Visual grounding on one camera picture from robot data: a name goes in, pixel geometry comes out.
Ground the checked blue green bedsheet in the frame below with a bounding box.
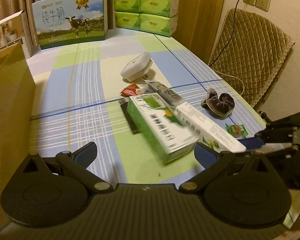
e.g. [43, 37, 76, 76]
[26, 27, 267, 184]

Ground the blue milk carton gift box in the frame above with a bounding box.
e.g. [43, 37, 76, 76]
[32, 0, 108, 49]

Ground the clear grey sachet packet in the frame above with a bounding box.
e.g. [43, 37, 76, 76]
[144, 80, 185, 109]

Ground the green candy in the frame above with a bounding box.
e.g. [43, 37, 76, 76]
[225, 124, 249, 138]

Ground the green white toothpaste box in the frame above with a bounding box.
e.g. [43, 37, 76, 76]
[127, 93, 198, 164]

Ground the white plug-in adapter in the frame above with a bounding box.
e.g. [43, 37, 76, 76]
[120, 52, 152, 82]

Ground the long white green box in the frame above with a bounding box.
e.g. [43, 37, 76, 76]
[174, 102, 247, 153]

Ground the red snack packet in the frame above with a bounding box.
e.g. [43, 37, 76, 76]
[120, 83, 143, 97]

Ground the dark velvet scrunchie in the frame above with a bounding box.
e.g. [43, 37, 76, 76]
[201, 88, 235, 118]

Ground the small white humidifier box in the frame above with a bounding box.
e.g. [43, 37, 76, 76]
[0, 10, 33, 59]

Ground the open brown cardboard box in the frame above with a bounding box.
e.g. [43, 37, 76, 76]
[0, 43, 36, 228]

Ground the green tissue pack bundle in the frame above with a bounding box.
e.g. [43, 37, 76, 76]
[113, 0, 179, 37]

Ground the black power cable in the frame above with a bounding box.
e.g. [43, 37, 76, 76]
[208, 0, 248, 67]

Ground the quilted olive chair cover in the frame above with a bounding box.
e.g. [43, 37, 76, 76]
[208, 8, 295, 107]

